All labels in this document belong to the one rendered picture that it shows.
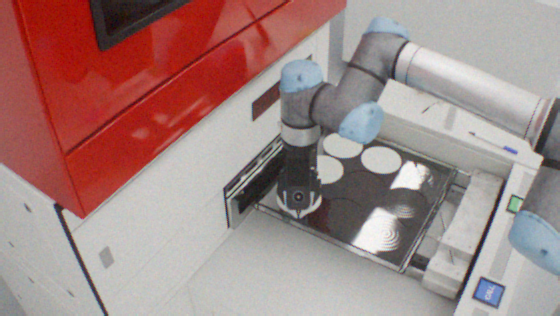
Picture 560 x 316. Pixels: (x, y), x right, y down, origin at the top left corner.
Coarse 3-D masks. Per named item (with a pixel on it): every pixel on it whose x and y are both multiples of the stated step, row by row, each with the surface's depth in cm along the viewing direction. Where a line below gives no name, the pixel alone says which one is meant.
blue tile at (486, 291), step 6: (480, 282) 90; (486, 282) 90; (480, 288) 89; (486, 288) 88; (492, 288) 88; (498, 288) 88; (480, 294) 88; (486, 294) 87; (492, 294) 87; (498, 294) 87; (486, 300) 87; (492, 300) 86
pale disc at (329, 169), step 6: (318, 156) 128; (324, 156) 128; (318, 162) 126; (324, 162) 126; (330, 162) 126; (336, 162) 126; (318, 168) 124; (324, 168) 124; (330, 168) 124; (336, 168) 124; (342, 168) 124; (318, 174) 123; (324, 174) 123; (330, 174) 123; (336, 174) 123; (324, 180) 121; (330, 180) 121
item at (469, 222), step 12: (468, 192) 120; (480, 192) 120; (468, 204) 117; (480, 204) 117; (492, 204) 117; (456, 216) 114; (468, 216) 114; (480, 216) 114; (456, 228) 111; (468, 228) 111; (480, 228) 111; (468, 240) 108; (456, 264) 103; (468, 264) 103; (432, 288) 101; (444, 288) 99
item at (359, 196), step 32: (352, 160) 126; (416, 160) 126; (352, 192) 118; (384, 192) 118; (416, 192) 118; (320, 224) 111; (352, 224) 111; (384, 224) 110; (416, 224) 110; (384, 256) 103
